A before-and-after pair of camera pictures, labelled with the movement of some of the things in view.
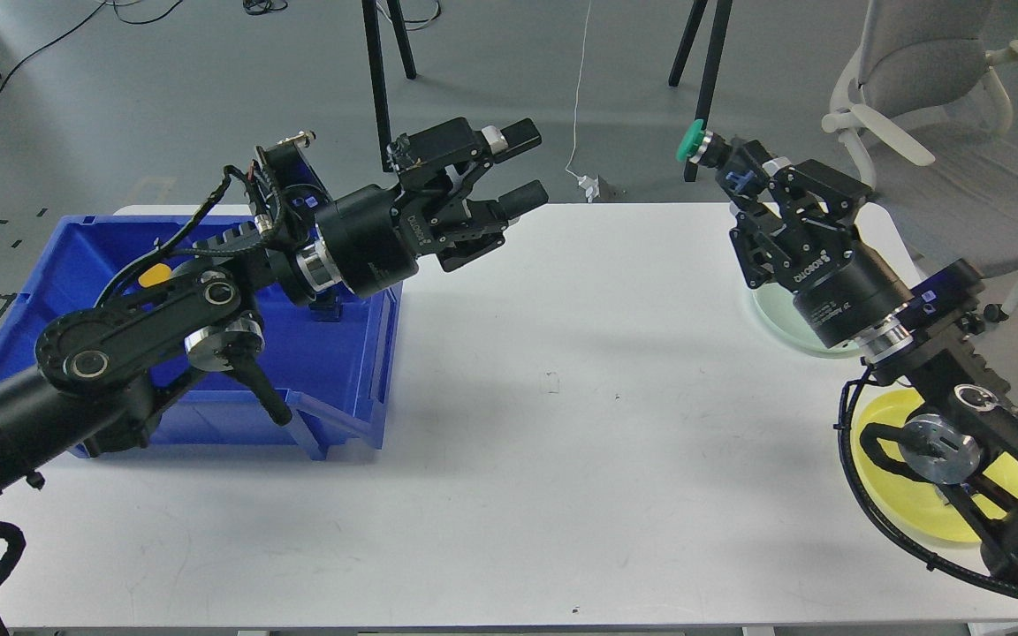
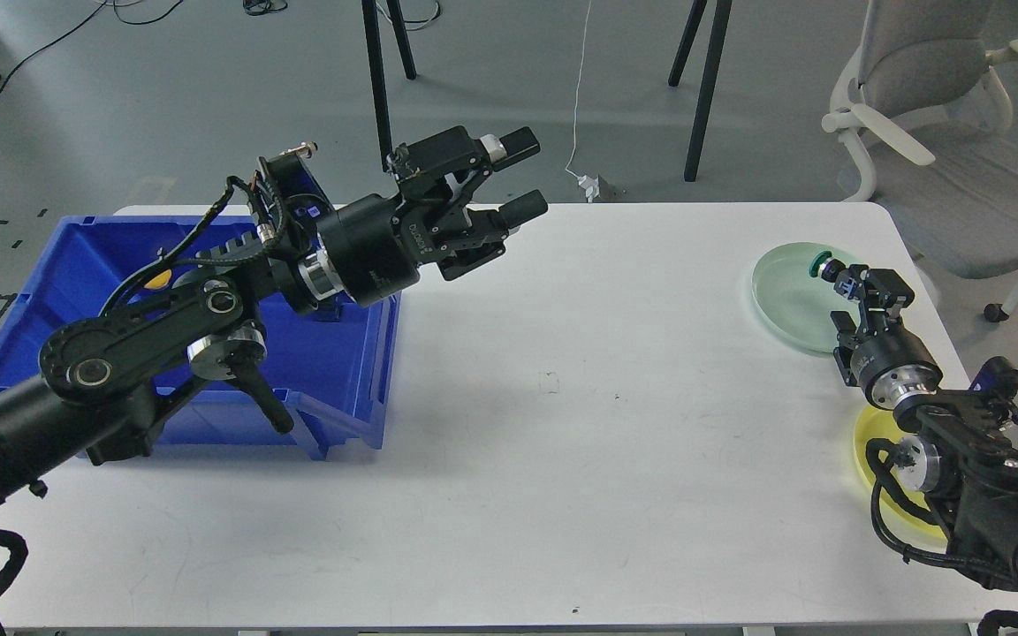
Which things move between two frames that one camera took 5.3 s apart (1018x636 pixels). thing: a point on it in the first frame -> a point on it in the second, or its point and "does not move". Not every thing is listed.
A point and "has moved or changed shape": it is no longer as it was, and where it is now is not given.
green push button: x=326 y=306 does not move
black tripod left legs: x=369 y=10 does not move
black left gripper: x=368 y=238 does not move
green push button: x=704 y=147 has moved or changed shape
